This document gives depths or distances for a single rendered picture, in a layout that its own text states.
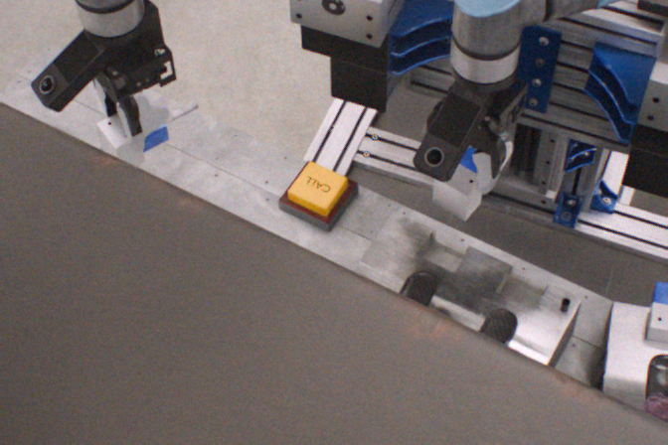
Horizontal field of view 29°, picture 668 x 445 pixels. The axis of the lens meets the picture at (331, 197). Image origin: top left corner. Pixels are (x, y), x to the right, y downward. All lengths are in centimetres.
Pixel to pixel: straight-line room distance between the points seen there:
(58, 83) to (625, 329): 74
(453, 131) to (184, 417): 121
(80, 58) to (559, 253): 118
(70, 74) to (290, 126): 137
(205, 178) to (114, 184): 150
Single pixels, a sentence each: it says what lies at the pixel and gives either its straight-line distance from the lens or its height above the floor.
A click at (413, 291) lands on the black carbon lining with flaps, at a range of 159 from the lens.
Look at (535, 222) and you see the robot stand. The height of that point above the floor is 21.
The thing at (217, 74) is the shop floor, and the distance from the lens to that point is 298.
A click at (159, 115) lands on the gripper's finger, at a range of 163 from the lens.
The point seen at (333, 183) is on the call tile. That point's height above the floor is 84.
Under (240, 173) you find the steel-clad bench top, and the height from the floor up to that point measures 80.
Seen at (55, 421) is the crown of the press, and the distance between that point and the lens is 27.
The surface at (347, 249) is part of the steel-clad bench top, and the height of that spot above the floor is 80.
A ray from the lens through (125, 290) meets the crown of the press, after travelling 29.
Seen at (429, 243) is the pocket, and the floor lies 86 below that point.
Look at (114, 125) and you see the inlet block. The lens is 167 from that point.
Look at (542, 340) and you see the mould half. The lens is 157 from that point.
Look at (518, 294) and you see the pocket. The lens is 163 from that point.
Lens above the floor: 225
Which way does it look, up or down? 55 degrees down
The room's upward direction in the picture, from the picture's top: 1 degrees counter-clockwise
